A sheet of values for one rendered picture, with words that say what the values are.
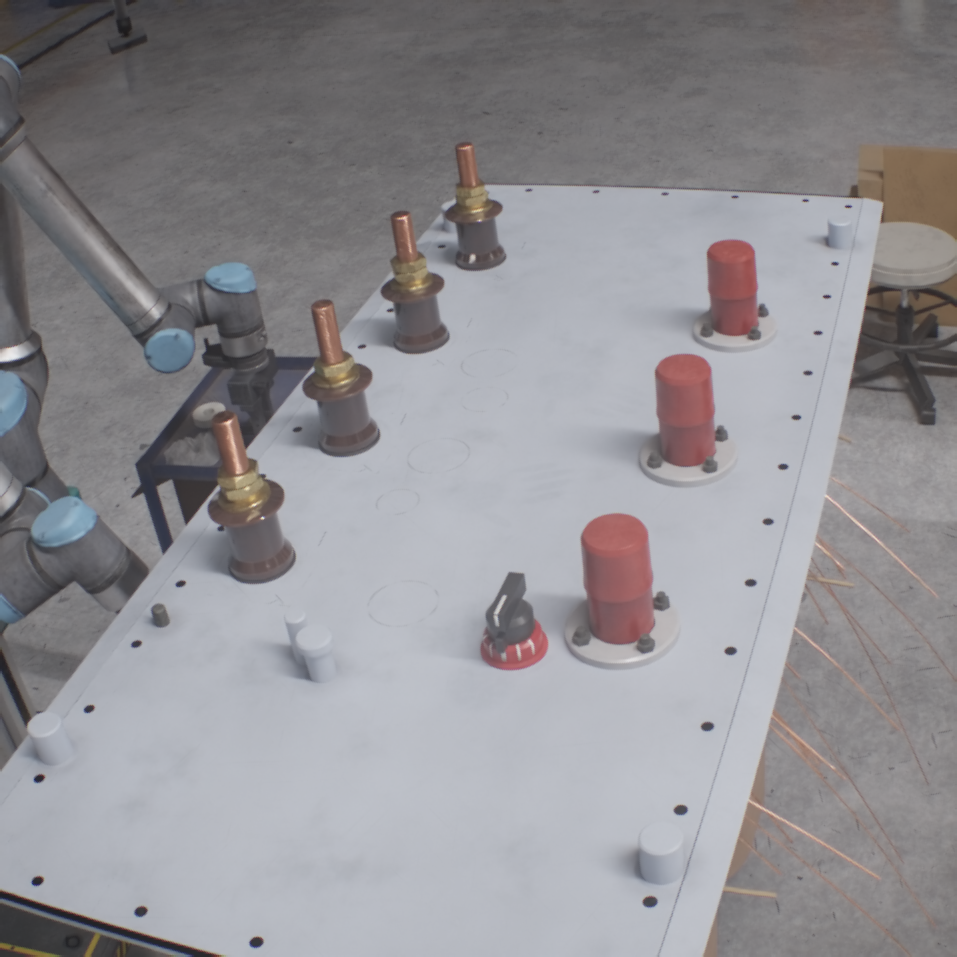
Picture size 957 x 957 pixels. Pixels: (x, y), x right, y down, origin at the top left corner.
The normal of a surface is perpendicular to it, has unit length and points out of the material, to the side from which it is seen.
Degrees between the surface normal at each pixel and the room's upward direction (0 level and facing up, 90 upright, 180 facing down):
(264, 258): 0
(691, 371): 3
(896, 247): 0
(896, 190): 81
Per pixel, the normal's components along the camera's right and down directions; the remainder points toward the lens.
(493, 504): -0.13, -0.82
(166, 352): 0.22, 0.59
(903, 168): -0.33, 0.43
